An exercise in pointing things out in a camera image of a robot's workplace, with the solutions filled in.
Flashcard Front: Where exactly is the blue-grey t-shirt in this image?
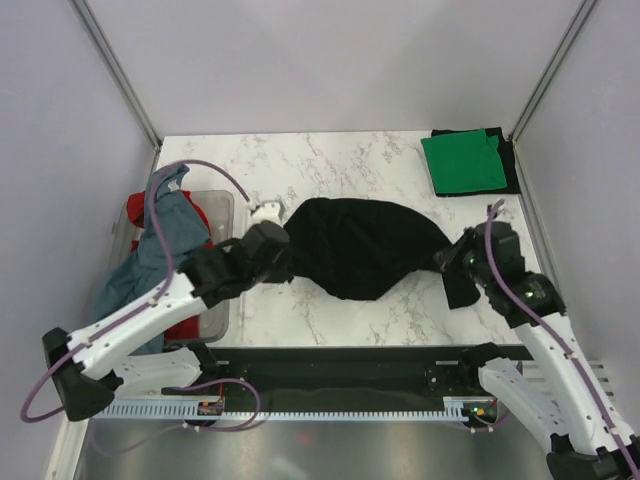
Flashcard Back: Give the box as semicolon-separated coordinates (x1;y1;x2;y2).
90;166;211;323

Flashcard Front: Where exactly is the white slotted cable duct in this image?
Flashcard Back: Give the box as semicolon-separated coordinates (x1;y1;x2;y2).
95;396;468;422

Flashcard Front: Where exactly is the red t-shirt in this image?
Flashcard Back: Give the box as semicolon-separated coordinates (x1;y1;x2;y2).
126;190;211;344

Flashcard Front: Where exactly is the clear plastic bin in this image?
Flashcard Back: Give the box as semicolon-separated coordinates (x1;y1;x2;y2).
109;190;234;350

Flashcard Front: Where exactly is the black t-shirt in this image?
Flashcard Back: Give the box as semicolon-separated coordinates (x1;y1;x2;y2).
284;198;453;301
436;127;521;198

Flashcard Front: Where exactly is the left aluminium frame post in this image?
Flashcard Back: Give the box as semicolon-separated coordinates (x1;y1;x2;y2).
68;0;162;152

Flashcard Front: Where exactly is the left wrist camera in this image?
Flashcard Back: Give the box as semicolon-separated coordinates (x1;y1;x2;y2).
242;200;290;261

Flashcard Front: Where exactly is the folded green t-shirt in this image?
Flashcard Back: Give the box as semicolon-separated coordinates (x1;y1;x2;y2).
421;130;507;196

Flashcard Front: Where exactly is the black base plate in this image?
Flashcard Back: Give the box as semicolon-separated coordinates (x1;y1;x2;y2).
160;345;506;414

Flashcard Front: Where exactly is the folded black t-shirt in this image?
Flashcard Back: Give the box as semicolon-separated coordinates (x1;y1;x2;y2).
436;127;521;198

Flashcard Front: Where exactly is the right aluminium frame post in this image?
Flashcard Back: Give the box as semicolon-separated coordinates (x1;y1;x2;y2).
508;0;599;143

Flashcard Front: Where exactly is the aluminium frame post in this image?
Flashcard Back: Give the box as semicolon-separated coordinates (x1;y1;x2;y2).
508;0;599;143
68;0;162;152

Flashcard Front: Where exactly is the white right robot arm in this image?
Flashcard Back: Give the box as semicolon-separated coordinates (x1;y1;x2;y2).
433;221;639;479

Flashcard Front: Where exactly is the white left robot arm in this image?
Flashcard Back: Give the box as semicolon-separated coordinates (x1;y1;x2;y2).
42;223;290;422

